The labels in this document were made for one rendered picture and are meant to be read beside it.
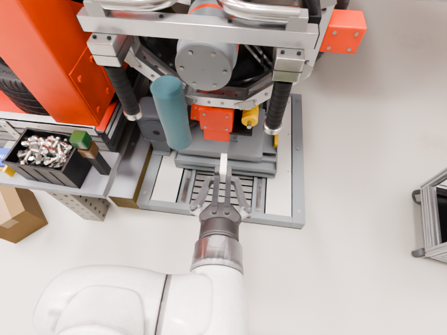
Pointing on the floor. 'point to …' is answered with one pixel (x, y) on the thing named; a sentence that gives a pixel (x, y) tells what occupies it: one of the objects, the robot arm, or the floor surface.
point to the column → (84, 205)
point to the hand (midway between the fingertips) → (223, 167)
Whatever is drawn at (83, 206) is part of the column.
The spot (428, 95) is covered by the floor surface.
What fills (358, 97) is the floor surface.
